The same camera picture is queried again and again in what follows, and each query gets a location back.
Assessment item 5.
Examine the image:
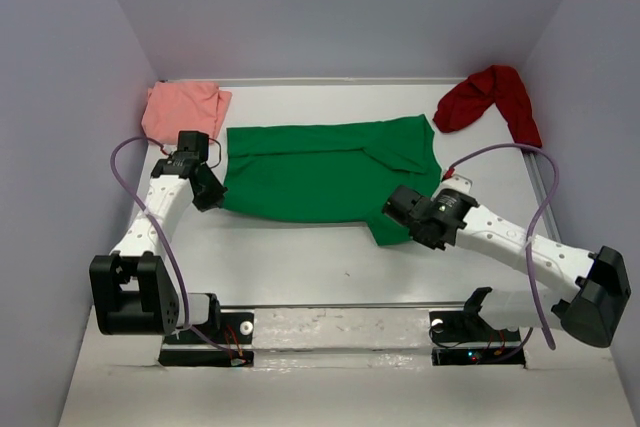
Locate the green t-shirt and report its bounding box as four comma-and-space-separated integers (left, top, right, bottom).
224, 115, 442, 246

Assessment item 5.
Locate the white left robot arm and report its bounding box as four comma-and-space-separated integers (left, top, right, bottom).
89, 131, 226, 342

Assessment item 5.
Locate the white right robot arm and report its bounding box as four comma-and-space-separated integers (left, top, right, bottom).
382, 182, 631, 348

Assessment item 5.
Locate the folded pink t-shirt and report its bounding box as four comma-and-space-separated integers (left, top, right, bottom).
141, 81, 232, 145

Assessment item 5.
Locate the red t-shirt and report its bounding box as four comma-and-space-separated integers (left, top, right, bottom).
433, 65, 543, 148

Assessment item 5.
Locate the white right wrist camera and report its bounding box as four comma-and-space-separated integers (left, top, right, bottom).
440, 171, 473, 194

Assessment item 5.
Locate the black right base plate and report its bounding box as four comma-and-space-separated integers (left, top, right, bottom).
428, 310, 526, 367

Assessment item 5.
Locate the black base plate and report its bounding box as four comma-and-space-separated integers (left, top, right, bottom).
158, 310, 255, 368
428, 310, 526, 367

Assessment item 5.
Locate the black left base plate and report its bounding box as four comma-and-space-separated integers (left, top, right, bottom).
158, 310, 255, 368

